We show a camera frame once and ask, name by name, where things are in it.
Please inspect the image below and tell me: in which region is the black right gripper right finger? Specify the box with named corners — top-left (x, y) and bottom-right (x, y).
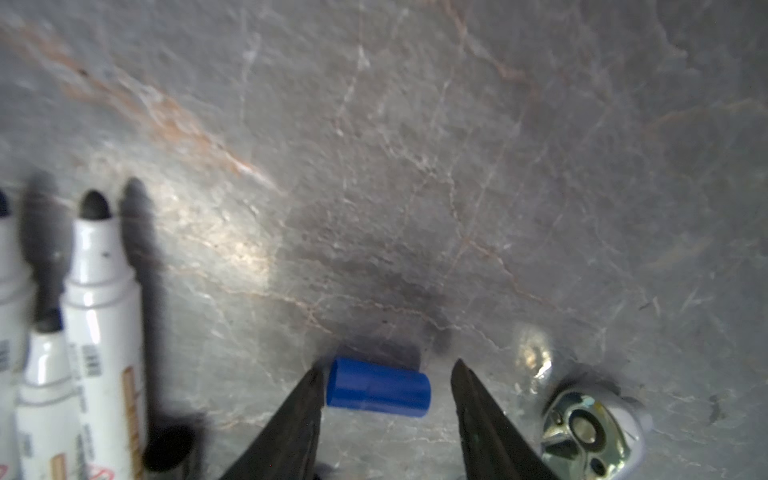
top-left (451, 359), bottom-right (557, 480)

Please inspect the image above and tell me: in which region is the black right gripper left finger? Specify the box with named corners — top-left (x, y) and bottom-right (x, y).
top-left (222, 368), bottom-right (324, 480)

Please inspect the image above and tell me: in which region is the blue pen cap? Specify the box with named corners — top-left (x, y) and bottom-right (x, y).
top-left (326, 357), bottom-right (432, 418)

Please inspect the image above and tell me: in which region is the black pen cap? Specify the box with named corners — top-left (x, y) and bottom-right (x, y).
top-left (143, 425), bottom-right (198, 480)

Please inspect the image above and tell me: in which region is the white marker on table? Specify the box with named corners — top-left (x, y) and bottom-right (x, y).
top-left (1, 195), bottom-right (37, 480)
top-left (15, 309), bottom-right (87, 480)
top-left (60, 190), bottom-right (148, 479)

